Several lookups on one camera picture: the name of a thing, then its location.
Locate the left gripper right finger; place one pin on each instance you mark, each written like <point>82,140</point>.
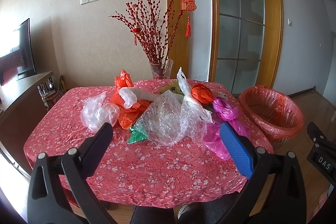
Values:
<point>274,191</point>

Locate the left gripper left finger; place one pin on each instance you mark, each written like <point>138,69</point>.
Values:
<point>47,202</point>

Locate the green plastic bag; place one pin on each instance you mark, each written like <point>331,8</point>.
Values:
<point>137,133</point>

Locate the large orange plastic bag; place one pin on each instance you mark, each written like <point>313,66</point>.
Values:
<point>127,117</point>

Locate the clear bubble wrap sheet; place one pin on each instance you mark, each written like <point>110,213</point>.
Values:
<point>168,120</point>

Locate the magenta plastic bag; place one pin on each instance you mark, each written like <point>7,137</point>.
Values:
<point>226,120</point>

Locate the white paw print bag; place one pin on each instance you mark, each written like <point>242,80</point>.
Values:
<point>222,95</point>

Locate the small orange plastic bag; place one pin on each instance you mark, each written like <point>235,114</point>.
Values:
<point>202,93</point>

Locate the white plastic bag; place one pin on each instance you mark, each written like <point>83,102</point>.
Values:
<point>194,105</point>
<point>131,95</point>

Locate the red lined trash basket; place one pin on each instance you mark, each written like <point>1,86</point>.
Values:
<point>277,115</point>

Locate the clear crumpled plastic bag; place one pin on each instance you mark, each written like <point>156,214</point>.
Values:
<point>95,113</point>

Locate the dark wooden tv cabinet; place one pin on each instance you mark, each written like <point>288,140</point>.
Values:
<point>22,110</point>

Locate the black television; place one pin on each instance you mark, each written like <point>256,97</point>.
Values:
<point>17,59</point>

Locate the olive paw print bag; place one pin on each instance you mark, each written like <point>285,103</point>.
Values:
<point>173,87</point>

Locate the glass vase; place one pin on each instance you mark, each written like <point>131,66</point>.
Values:
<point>160,71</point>

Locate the wooden glass door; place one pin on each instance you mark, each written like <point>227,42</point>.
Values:
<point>246,43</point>

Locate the small red lantern ornament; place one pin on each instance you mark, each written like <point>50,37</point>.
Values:
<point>136,31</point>

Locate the red berry branches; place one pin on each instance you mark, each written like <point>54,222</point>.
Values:
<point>158,29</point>

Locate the red tassel wall ornament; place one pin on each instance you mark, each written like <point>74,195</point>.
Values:
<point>188,6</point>

